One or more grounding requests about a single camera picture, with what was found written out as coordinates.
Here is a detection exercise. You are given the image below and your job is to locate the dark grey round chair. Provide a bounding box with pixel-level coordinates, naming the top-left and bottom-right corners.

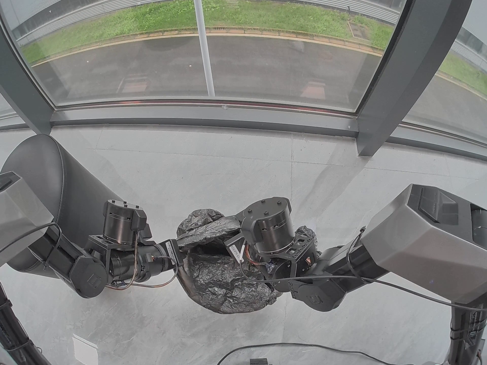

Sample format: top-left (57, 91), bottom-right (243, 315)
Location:
top-left (0, 134), bottom-right (126, 280)

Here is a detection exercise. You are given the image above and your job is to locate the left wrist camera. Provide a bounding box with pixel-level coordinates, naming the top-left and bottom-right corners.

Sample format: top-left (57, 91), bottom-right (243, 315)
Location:
top-left (131, 208), bottom-right (148, 232)

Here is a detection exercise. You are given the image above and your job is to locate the window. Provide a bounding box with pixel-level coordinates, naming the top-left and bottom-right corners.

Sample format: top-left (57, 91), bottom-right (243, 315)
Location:
top-left (0, 0), bottom-right (487, 157)

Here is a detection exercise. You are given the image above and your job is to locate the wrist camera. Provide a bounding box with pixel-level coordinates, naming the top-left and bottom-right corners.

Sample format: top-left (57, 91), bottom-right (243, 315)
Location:
top-left (236, 208), bottom-right (260, 236)
top-left (131, 208), bottom-right (148, 232)

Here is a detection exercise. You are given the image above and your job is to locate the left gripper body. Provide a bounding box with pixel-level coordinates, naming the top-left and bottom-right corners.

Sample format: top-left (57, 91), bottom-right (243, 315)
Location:
top-left (108, 239), bottom-right (186, 285)

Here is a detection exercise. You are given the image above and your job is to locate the black plastic bag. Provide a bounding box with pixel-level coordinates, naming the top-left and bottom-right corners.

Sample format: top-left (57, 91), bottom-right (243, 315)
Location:
top-left (176, 208), bottom-right (282, 315)

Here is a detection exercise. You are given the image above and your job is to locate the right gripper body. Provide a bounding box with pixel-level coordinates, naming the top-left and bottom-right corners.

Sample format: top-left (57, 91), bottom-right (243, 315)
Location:
top-left (224, 234), bottom-right (274, 277)

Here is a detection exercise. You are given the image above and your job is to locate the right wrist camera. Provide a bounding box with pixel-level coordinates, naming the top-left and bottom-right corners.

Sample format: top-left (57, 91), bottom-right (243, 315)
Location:
top-left (236, 208), bottom-right (260, 236)

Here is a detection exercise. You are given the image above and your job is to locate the crumpled black plastic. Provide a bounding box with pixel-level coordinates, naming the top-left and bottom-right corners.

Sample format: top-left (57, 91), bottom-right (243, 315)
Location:
top-left (295, 225), bottom-right (318, 252)

